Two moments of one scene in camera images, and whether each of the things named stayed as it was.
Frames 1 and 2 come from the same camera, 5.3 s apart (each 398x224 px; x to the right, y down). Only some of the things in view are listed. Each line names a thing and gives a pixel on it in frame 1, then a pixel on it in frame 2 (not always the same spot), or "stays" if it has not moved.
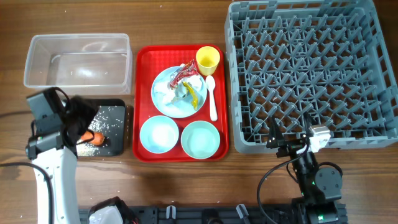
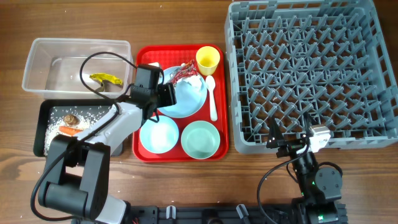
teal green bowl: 200,140 stays
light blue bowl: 159,134 stays
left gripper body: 82,116 → 168,95
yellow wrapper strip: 194,99 → 106,77
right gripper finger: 309,124 stays
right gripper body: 290,147 stays
